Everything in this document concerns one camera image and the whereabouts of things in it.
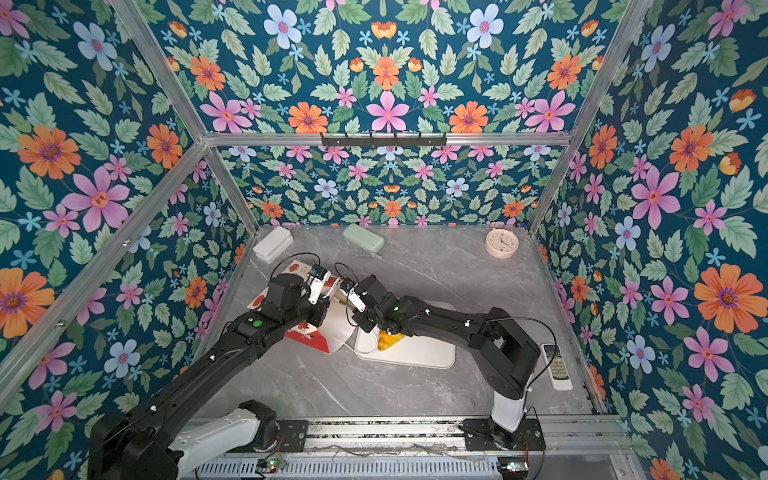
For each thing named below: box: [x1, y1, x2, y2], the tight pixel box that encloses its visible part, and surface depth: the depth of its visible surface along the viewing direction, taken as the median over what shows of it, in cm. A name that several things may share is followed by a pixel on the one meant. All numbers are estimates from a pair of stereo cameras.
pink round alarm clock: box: [485, 228, 520, 259], surface depth 113 cm
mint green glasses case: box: [342, 223, 385, 253], surface depth 114 cm
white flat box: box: [252, 226, 294, 264], surface depth 113 cm
